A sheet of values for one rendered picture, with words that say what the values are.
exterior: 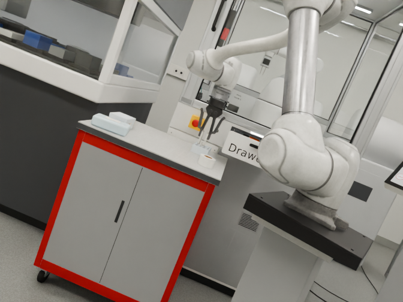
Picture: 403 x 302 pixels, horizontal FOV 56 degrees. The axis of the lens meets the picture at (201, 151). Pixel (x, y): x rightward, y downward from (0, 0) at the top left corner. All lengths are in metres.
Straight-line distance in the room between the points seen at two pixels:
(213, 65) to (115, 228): 0.81
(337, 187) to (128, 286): 0.96
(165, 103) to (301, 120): 4.40
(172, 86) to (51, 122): 3.49
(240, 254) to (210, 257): 0.17
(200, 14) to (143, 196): 4.20
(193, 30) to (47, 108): 3.64
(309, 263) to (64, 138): 1.38
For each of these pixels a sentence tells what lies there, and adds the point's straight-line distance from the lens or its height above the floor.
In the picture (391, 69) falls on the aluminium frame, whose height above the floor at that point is 1.50.
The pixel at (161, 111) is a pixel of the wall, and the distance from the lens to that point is 5.49.
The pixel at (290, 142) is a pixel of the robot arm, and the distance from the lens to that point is 1.10.
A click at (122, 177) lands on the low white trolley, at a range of 1.57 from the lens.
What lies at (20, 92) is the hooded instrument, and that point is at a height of 0.69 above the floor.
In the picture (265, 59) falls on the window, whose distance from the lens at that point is 2.08.
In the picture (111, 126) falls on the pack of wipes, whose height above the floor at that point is 0.78.
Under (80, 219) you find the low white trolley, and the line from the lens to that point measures 1.68.
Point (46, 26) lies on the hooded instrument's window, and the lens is 2.09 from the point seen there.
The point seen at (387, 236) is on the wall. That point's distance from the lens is 5.66.
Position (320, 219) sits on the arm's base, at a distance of 1.29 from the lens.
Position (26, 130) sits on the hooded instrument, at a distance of 2.20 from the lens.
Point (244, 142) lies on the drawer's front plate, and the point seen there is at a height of 0.90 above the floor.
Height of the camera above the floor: 1.07
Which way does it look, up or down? 9 degrees down
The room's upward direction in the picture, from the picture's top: 22 degrees clockwise
